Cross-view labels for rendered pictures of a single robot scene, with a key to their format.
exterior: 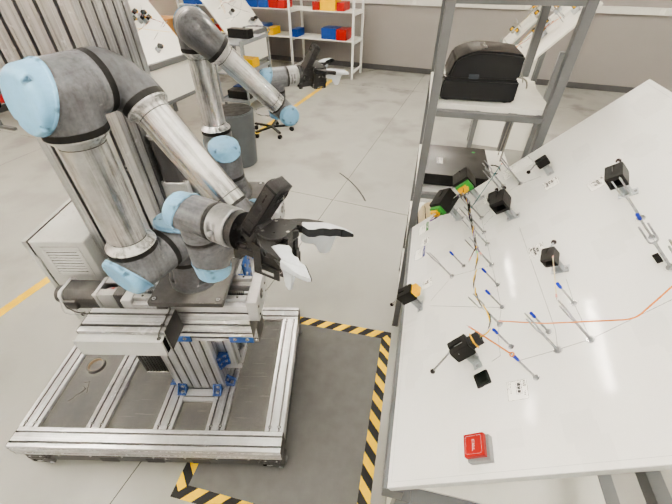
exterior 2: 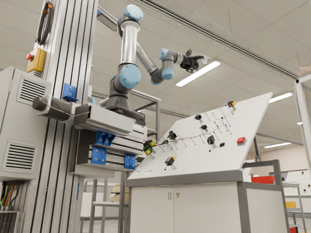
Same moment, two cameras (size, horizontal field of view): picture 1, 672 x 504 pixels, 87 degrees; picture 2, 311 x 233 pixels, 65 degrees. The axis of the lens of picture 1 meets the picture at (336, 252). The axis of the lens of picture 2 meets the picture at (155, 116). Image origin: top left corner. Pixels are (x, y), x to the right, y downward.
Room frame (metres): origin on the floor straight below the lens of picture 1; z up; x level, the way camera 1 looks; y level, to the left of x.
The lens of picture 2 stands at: (-0.18, 1.41, 0.68)
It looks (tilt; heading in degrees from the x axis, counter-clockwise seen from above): 19 degrees up; 306
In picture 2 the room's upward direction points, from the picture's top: 1 degrees clockwise
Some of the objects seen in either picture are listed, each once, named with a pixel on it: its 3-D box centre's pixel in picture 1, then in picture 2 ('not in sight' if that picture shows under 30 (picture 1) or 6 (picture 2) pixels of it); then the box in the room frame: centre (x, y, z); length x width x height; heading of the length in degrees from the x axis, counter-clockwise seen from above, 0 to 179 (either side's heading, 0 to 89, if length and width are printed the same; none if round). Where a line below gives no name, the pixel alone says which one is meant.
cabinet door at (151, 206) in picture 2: not in sight; (151, 210); (1.13, -0.36, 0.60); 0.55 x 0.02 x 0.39; 167
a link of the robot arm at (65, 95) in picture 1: (108, 193); (129, 47); (0.67, 0.50, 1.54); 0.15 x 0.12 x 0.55; 153
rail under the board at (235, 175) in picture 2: (406, 322); (172, 180); (0.87, -0.28, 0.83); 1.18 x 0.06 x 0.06; 167
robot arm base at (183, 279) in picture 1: (192, 264); (118, 105); (0.79, 0.44, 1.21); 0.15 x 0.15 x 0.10
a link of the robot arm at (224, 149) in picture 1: (225, 156); not in sight; (1.30, 0.43, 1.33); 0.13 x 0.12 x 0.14; 25
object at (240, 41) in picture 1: (247, 67); not in sight; (6.18, 1.42, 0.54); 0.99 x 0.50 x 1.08; 162
